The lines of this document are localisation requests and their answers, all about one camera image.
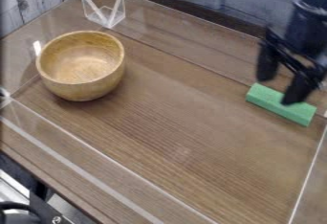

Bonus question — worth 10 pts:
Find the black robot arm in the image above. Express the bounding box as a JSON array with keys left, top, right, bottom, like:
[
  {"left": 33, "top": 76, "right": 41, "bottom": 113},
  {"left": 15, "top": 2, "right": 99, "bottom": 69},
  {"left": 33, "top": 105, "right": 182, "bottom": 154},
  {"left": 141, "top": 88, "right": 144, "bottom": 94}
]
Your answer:
[{"left": 254, "top": 0, "right": 327, "bottom": 105}]

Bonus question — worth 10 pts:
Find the green rectangular block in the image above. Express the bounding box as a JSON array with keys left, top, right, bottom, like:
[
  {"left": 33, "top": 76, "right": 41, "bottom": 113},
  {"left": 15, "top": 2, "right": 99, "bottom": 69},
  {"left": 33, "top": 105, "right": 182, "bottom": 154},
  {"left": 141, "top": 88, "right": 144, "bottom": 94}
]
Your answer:
[{"left": 245, "top": 83, "right": 316, "bottom": 126}]

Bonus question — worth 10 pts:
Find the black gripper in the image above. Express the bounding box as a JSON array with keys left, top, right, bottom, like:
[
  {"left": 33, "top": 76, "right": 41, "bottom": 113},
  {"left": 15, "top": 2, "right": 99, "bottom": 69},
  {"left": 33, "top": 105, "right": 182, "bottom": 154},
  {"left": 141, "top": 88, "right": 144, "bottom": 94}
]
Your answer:
[{"left": 254, "top": 29, "right": 327, "bottom": 105}]

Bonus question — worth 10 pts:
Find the black cable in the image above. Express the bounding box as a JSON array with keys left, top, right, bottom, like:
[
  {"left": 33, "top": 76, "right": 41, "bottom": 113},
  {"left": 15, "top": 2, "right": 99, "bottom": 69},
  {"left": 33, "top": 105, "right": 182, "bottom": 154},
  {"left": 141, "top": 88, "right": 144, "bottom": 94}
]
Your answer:
[{"left": 0, "top": 201, "right": 31, "bottom": 214}]

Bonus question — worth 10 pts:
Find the black metal bracket with screw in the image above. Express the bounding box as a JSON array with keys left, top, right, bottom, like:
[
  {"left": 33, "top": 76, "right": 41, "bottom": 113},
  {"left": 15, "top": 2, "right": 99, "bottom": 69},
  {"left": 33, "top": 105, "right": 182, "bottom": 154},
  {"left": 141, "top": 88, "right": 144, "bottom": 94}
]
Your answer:
[{"left": 29, "top": 192, "right": 73, "bottom": 224}]

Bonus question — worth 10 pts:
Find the clear acrylic corner bracket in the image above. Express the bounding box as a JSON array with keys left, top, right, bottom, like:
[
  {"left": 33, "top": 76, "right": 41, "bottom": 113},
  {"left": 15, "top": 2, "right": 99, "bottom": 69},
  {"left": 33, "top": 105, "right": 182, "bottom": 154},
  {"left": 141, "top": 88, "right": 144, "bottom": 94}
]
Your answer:
[{"left": 81, "top": 0, "right": 126, "bottom": 29}]

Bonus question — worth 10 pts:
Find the wooden bowl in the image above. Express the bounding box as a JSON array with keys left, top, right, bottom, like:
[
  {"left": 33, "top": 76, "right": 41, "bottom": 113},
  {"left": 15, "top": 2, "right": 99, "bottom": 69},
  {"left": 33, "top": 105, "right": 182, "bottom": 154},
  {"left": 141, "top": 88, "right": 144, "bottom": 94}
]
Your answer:
[{"left": 35, "top": 31, "right": 125, "bottom": 101}]

